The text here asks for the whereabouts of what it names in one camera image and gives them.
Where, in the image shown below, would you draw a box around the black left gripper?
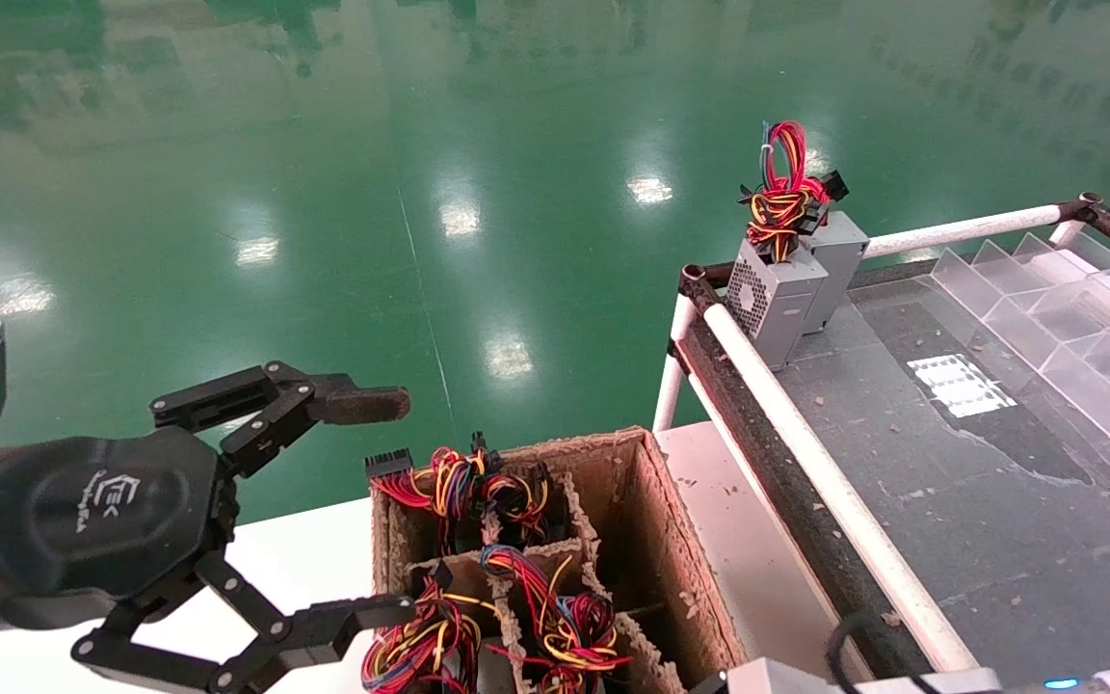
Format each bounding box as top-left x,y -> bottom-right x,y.
0,361 -> 418,694

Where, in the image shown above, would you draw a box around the brown cardboard box with dividers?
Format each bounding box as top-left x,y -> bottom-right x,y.
367,427 -> 751,694

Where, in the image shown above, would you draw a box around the clear acrylic divider tray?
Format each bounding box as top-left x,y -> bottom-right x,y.
777,231 -> 1110,676

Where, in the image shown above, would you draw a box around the grey power supply coloured cables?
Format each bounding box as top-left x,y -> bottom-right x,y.
801,169 -> 871,335
362,564 -> 503,694
476,551 -> 635,694
727,120 -> 831,373
365,434 -> 556,555

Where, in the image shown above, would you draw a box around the black cable on robot arm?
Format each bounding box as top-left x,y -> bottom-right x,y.
823,607 -> 934,694

